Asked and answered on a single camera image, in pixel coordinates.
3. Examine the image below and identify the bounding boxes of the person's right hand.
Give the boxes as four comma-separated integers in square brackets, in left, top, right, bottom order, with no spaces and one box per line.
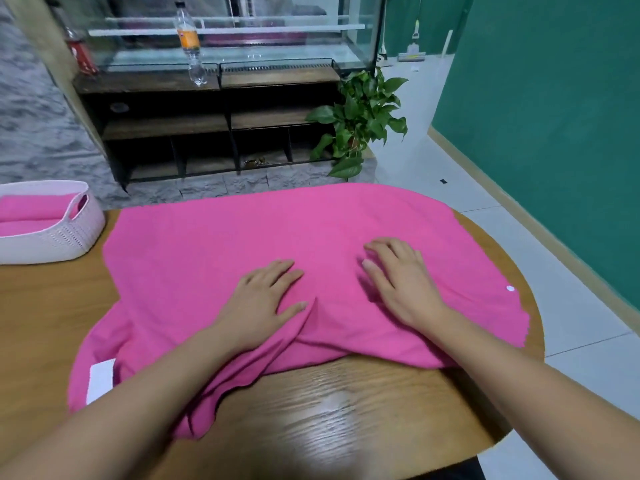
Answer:
[359,237,449,332]

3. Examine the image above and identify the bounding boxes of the person's left hand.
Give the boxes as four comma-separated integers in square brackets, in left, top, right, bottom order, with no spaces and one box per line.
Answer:
[214,257,310,352]

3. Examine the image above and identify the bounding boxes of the pink towel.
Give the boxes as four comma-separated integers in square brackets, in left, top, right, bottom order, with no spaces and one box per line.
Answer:
[66,181,532,442]
[0,219,57,239]
[0,193,82,225]

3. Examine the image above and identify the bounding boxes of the white woven plastic basket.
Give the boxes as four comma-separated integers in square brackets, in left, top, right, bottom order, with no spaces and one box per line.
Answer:
[0,179,107,267]

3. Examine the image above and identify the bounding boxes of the person's right forearm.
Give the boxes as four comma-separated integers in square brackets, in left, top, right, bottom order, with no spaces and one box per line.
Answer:
[420,307,640,480]

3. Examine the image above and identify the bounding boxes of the person's left forearm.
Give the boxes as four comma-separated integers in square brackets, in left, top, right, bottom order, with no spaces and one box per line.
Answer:
[0,323,246,480]

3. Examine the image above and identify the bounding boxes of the green potted plant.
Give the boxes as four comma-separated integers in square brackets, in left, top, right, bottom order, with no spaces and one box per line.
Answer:
[305,69,410,181]

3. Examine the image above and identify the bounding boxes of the dark wooden shelf cabinet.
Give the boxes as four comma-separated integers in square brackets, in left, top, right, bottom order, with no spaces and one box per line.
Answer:
[71,61,377,192]

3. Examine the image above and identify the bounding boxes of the white mop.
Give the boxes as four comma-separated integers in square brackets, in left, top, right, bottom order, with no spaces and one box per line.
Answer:
[396,19,429,64]

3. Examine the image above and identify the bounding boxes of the clear bottle with orange label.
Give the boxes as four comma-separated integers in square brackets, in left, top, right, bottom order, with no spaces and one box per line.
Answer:
[174,1,210,89]

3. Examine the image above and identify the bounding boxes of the glass display case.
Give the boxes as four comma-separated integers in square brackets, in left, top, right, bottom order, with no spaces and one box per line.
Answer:
[44,0,387,77]

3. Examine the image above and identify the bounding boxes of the red label cola bottle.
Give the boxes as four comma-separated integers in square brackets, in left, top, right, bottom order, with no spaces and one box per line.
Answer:
[61,23,100,79]

